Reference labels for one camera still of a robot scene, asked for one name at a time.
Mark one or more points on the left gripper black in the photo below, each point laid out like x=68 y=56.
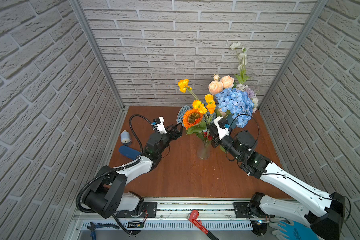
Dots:
x=179 y=133

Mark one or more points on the pink white hydrangea bouquet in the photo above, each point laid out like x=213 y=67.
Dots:
x=251 y=94

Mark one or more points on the white tape roll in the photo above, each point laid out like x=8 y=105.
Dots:
x=125 y=137

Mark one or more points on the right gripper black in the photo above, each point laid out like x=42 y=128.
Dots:
x=217 y=142

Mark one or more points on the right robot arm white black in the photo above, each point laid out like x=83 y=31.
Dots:
x=318 y=210

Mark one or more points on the clear ribbed glass vase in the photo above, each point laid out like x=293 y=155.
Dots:
x=204 y=150

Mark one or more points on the blue handled pliers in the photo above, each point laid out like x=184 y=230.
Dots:
x=92 y=227

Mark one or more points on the aluminium mounting rail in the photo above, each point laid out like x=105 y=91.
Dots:
x=173 y=214

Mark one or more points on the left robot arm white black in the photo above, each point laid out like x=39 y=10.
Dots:
x=105 y=193

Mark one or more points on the orange small flower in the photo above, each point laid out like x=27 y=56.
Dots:
x=207 y=109

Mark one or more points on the peach rose flower stem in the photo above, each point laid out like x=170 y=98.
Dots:
x=219 y=84

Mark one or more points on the white poppy flower stem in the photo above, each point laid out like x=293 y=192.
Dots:
x=242 y=55

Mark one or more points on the dusty blue hydrangea flower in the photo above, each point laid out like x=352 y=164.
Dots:
x=181 y=114

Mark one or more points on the red sunflower stem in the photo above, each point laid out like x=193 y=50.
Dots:
x=207 y=137

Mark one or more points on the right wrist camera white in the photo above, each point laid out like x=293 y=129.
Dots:
x=223 y=127

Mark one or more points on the red pipe wrench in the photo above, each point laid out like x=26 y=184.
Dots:
x=193 y=218

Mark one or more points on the orange sunflower stem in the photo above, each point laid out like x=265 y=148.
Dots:
x=194 y=122

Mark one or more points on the blue work glove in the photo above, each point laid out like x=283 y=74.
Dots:
x=296 y=231

